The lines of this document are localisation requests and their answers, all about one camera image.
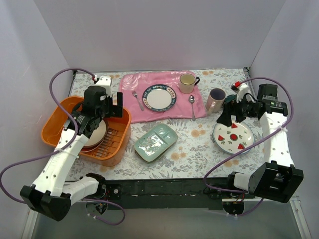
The white watermelon plate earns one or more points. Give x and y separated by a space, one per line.
234 138

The white plate green rim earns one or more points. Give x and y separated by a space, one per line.
159 98

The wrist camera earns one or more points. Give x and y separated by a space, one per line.
105 81
240 89

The pink mug purple inside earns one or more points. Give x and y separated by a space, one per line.
215 100

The metal spoon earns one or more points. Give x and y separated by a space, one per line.
191 99

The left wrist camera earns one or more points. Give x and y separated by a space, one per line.
105 81

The metal fork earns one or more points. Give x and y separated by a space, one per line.
134 93

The dark green mug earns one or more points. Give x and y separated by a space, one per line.
230 98

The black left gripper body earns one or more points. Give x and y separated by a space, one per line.
117 105

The cream mug black handle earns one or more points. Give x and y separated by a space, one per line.
187 82

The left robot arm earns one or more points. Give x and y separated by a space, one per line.
48 194

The pink cloth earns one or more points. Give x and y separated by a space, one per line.
140 81

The light green divided tray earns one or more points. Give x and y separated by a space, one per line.
152 145

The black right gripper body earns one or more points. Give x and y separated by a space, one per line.
239 112

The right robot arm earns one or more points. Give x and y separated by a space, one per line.
277 178

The cream plate dark red rim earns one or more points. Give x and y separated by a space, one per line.
97 135

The orange plastic bin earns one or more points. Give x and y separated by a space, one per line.
111 150

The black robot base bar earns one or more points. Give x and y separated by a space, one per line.
165 194

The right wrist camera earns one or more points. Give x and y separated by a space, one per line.
240 89

